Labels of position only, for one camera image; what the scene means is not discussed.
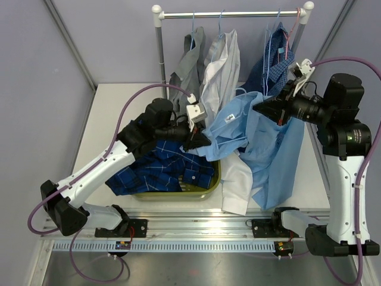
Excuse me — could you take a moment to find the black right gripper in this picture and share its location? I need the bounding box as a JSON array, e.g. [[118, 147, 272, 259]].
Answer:
[[254, 79, 333, 126]]

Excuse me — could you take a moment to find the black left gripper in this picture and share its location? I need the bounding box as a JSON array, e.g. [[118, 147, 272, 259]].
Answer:
[[155, 119, 211, 153]]

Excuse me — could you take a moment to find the light blue hanger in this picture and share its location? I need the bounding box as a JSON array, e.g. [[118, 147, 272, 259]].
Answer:
[[263, 8, 281, 96], [208, 91, 263, 153], [189, 11, 195, 51], [211, 9, 225, 63]]

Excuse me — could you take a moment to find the light blue shirt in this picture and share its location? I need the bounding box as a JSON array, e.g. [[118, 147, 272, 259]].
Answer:
[[190, 91, 306, 212]]

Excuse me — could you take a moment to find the dark blue plaid shirt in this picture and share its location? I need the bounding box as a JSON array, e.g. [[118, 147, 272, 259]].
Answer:
[[105, 141, 212, 195]]

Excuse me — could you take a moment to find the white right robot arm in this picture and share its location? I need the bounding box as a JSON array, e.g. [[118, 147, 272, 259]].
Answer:
[[253, 73, 380, 257]]

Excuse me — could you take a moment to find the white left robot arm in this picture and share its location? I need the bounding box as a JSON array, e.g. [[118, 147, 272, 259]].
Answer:
[[40, 98, 211, 237]]

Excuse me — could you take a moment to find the blue small-check shirt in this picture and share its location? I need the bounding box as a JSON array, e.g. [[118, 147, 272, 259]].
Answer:
[[236, 23, 295, 97]]

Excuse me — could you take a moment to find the grey shirt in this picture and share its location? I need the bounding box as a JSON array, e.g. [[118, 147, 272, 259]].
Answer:
[[169, 26, 206, 100]]

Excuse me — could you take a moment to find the white shirt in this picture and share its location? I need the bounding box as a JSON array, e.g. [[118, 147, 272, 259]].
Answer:
[[201, 30, 252, 216]]

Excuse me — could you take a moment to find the pink hanger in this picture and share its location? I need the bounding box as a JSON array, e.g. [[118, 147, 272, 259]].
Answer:
[[285, 8, 301, 60]]

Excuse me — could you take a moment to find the olive green plastic basket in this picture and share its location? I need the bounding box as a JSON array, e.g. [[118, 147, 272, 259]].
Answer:
[[133, 161, 221, 202]]

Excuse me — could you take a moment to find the metal clothes rack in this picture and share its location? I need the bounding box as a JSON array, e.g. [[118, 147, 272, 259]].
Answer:
[[151, 1, 314, 83]]

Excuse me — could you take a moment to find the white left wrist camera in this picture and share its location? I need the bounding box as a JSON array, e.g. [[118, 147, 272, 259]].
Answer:
[[186, 94, 207, 131]]

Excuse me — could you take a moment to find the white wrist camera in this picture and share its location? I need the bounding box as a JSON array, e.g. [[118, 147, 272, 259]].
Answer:
[[186, 94, 207, 131], [289, 58, 315, 97]]

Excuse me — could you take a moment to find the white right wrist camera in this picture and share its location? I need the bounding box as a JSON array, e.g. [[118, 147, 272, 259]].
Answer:
[[289, 58, 315, 97]]

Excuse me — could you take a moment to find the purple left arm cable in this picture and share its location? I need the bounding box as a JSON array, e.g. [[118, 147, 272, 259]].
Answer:
[[27, 83, 194, 282]]

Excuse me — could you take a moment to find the white slotted cable duct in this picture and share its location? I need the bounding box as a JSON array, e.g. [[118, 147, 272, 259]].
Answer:
[[53, 240, 275, 253]]

